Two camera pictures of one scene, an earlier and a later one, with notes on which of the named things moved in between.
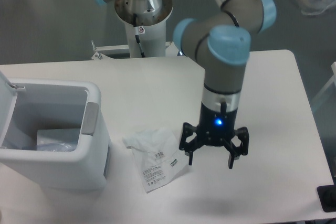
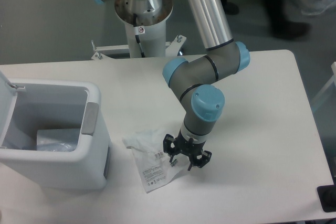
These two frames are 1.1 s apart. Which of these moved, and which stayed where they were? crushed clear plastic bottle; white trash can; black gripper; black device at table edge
Moved: black gripper
Stayed: black device at table edge; white trash can; crushed clear plastic bottle
